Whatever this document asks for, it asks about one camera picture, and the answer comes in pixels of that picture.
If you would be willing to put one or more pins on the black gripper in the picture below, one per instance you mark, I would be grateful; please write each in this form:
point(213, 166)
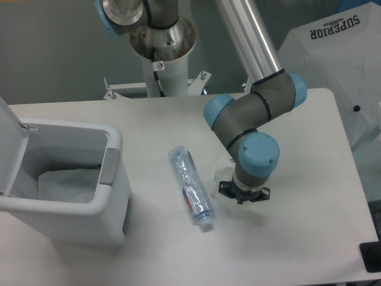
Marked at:
point(231, 190)

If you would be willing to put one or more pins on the white bin liner bag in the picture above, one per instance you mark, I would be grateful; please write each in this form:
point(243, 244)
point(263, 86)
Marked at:
point(69, 186)

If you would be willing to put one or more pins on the crushed clear plastic bottle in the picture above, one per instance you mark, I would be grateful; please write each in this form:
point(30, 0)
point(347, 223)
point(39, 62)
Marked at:
point(193, 191)

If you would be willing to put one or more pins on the white metal base frame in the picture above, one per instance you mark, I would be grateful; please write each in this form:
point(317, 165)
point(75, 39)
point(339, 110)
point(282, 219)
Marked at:
point(196, 86)

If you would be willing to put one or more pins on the black device at table corner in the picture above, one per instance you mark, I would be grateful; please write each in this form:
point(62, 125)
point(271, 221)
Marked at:
point(370, 253)

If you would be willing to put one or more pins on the white trash can lid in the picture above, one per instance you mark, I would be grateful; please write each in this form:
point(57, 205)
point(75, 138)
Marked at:
point(14, 139)

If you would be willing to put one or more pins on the white Superior umbrella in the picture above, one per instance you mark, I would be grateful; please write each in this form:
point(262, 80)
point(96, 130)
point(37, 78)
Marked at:
point(341, 53)

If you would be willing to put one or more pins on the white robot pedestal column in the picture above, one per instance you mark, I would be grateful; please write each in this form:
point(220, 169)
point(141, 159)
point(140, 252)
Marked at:
point(173, 74)

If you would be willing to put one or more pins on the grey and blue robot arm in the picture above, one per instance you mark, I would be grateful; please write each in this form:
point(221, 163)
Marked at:
point(163, 39)

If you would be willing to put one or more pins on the white plastic wrapper bag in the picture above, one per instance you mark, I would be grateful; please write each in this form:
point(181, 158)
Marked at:
point(223, 172)

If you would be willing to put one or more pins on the white trash can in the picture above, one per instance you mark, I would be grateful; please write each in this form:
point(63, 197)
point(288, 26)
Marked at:
point(67, 146)

